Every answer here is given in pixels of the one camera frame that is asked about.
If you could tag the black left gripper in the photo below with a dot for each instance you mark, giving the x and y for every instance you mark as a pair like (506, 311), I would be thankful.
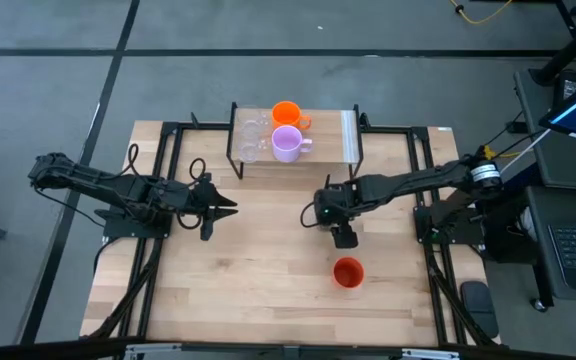
(207, 205)

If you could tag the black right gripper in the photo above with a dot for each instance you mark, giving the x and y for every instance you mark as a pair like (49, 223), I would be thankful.
(338, 205)

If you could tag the clear footed mug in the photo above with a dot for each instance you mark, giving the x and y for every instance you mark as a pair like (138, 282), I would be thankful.
(249, 150)
(251, 117)

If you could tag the red-orange ribbed cup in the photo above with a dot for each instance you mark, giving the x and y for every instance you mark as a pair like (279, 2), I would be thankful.
(348, 272)

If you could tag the pink plastic mug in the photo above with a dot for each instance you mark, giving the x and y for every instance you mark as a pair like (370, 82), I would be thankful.
(287, 142)

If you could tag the orange plastic mug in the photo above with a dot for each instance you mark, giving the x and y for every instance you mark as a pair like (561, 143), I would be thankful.
(287, 115)

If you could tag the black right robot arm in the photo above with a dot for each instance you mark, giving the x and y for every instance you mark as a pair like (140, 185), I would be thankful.
(418, 182)

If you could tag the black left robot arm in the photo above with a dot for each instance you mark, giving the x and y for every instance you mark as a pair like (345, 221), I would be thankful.
(118, 187)

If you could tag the wooden shelf with black legs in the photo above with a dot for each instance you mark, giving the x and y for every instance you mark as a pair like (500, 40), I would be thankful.
(325, 140)

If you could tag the yellow plug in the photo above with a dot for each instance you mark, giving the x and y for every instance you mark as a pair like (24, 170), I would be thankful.
(488, 151)

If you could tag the black oval mouse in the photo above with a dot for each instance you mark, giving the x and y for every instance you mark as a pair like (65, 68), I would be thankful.
(479, 307)

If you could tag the dark grey desk with caster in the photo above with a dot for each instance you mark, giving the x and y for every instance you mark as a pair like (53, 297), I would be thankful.
(543, 205)

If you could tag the black power adapter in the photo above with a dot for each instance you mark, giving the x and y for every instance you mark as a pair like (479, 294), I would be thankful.
(570, 85)

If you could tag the black stand pole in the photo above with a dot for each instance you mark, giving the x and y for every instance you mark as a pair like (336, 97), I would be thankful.
(568, 50)

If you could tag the black metal table frame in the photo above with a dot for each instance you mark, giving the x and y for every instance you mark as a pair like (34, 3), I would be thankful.
(203, 125)

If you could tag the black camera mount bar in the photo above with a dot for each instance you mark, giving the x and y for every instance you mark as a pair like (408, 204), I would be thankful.
(218, 346)

